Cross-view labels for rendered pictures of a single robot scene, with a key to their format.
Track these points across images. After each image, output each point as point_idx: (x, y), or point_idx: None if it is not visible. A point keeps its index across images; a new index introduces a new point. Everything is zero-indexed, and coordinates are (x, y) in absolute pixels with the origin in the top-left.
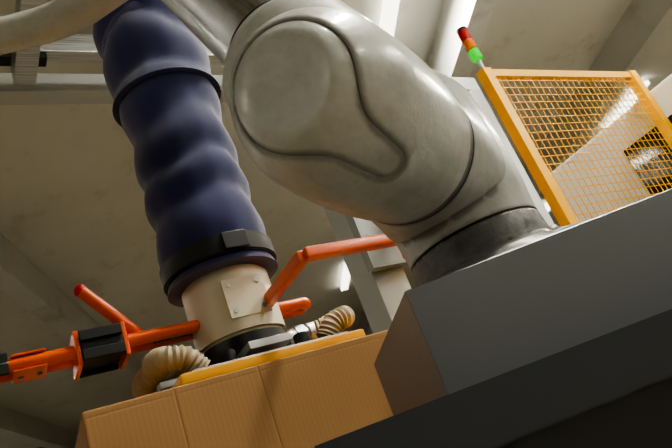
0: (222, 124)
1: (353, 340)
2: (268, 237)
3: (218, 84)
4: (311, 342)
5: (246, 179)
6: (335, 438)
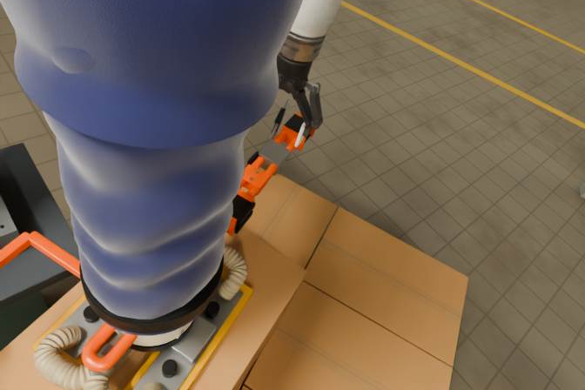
0: (57, 145)
1: (40, 316)
2: (80, 274)
3: (17, 73)
4: (77, 301)
5: (74, 233)
6: (17, 144)
